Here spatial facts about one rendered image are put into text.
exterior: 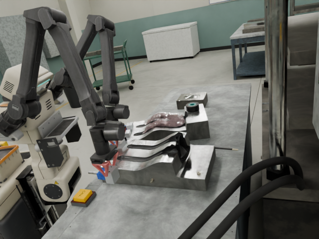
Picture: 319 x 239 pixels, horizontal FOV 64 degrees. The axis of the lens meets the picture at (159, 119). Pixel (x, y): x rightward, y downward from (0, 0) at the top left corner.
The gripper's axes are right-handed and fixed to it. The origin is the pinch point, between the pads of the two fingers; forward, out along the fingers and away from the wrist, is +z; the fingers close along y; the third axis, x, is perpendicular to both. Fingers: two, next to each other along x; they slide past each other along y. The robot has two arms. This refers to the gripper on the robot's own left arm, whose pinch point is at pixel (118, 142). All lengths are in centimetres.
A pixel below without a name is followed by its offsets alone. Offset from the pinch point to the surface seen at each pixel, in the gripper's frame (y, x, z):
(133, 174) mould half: -19.4, -16.1, 5.0
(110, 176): -32.2, -14.2, -3.5
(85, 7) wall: 719, 474, -114
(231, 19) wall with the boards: 710, 0, 5
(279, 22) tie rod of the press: -9, -76, -49
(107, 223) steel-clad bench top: -41.9, -13.7, 11.0
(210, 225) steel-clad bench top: -37, -52, 11
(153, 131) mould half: 15.5, -13.6, 1.4
